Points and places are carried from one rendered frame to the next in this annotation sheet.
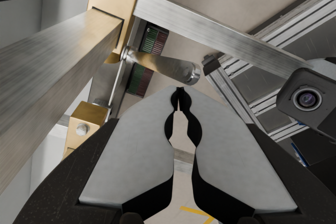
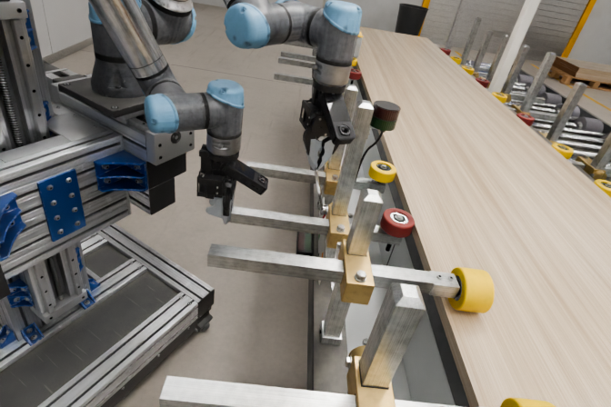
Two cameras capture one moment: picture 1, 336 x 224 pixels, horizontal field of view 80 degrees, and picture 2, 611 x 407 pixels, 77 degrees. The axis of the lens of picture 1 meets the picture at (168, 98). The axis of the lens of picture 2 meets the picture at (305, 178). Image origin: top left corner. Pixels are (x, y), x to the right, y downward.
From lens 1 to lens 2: 80 cm
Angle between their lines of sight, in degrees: 31
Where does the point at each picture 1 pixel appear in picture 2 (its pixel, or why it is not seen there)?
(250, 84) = (150, 292)
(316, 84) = (261, 183)
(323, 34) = (63, 369)
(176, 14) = (310, 221)
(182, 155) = (272, 173)
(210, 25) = (293, 220)
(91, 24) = (344, 197)
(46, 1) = not seen: hidden behind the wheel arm
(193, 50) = (225, 333)
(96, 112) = (330, 189)
